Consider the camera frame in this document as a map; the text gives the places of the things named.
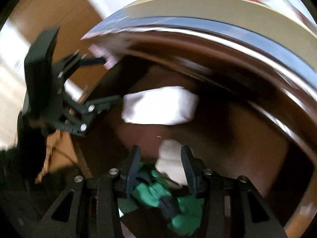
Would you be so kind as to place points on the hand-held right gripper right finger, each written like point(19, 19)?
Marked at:
point(189, 173)

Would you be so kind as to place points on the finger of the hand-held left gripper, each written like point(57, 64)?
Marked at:
point(104, 101)
point(94, 60)

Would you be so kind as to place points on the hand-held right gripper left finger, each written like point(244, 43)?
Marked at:
point(132, 171)

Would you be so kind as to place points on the off-white underwear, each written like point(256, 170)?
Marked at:
point(171, 161)

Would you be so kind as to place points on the green and black underwear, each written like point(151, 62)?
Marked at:
point(148, 193)

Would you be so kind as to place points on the dark wooden drawer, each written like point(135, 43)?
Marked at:
point(235, 141)

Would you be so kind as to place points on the white underwear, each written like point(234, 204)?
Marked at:
point(161, 105)

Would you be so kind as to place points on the shallow cardboard tray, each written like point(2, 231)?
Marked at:
point(210, 6)

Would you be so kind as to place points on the washing machine drum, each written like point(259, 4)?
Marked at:
point(198, 52)

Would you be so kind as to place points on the blue plaid cloth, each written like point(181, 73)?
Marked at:
point(223, 26)

